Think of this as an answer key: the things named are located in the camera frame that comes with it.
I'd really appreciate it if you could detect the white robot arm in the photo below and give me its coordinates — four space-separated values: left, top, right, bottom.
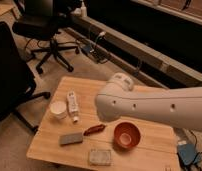
95 73 202 132

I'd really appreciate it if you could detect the white tube bottle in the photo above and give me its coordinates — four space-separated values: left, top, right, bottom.
67 91 79 123

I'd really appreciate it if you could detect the white paper cup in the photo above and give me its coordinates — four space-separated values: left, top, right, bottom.
50 101 67 119

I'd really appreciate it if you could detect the red bowl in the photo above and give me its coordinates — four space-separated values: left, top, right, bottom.
114 122 141 150

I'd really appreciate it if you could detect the wooden table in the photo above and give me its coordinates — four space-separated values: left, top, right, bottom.
27 77 180 171

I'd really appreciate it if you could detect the grey sponge block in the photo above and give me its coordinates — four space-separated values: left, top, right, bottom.
88 149 112 166

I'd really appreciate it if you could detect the white spray bottle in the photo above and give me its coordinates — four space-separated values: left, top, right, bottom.
81 0 87 17

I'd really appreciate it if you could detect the black office chair near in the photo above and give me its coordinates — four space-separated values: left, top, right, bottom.
0 21 51 133

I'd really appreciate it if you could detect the black office chair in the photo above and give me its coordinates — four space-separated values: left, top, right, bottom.
12 0 81 74
0 21 51 133

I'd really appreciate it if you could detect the black office chair far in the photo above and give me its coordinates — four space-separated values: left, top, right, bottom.
12 0 81 74

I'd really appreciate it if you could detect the blue box on floor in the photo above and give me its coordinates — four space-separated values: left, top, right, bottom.
177 141 201 166

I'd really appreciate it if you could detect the power strip with cables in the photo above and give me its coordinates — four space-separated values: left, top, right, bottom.
81 31 111 64

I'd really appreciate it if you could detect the cleaver with red handle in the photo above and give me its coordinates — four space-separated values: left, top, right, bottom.
59 124 106 146

